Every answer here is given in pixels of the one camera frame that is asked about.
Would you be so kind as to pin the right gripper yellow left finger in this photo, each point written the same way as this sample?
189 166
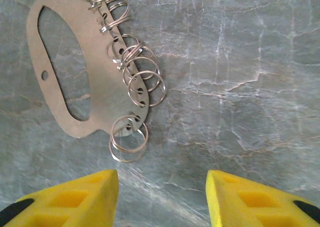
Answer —
75 204

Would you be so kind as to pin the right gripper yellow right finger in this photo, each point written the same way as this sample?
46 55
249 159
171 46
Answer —
235 207

